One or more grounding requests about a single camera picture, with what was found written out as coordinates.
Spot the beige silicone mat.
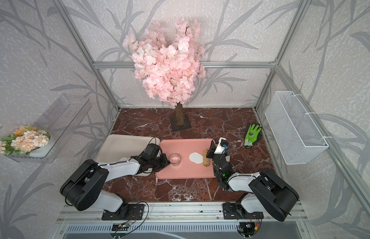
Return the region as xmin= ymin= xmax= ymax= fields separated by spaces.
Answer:
xmin=94 ymin=134 xmax=160 ymax=181

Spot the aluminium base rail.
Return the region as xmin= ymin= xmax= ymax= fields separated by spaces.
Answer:
xmin=49 ymin=202 xmax=316 ymax=239

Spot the clear plastic wall shelf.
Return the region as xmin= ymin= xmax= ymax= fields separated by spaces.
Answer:
xmin=9 ymin=94 xmax=92 ymax=163

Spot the artificial cherry blossom tree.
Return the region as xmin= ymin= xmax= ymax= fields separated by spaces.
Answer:
xmin=123 ymin=19 xmax=206 ymax=126

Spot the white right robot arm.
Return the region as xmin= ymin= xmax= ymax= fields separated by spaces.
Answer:
xmin=206 ymin=138 xmax=299 ymax=222

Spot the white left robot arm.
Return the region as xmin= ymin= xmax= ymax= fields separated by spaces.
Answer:
xmin=60 ymin=143 xmax=170 ymax=213

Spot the wooden rolling pin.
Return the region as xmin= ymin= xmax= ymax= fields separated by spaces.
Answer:
xmin=202 ymin=150 xmax=210 ymax=167

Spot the pink silicone mat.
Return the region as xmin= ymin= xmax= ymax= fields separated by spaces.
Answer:
xmin=156 ymin=138 xmax=214 ymax=180

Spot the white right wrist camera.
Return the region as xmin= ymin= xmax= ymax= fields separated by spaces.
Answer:
xmin=214 ymin=137 xmax=228 ymax=155

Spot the white dough ball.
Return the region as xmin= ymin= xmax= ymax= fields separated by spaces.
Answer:
xmin=189 ymin=152 xmax=203 ymax=164

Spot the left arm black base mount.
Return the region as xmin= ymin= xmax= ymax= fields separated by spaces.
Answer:
xmin=101 ymin=201 xmax=145 ymax=221

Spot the black metal tree base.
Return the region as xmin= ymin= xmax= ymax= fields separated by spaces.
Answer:
xmin=169 ymin=115 xmax=191 ymax=132

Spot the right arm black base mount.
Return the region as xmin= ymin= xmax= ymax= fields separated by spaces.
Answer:
xmin=222 ymin=193 xmax=264 ymax=220

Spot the white wire mesh basket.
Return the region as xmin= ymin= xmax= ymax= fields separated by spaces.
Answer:
xmin=265 ymin=91 xmax=329 ymax=165

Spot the green work glove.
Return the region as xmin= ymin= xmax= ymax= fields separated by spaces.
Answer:
xmin=244 ymin=124 xmax=262 ymax=148

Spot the round metal cutter ring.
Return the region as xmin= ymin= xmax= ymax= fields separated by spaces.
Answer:
xmin=168 ymin=153 xmax=182 ymax=167

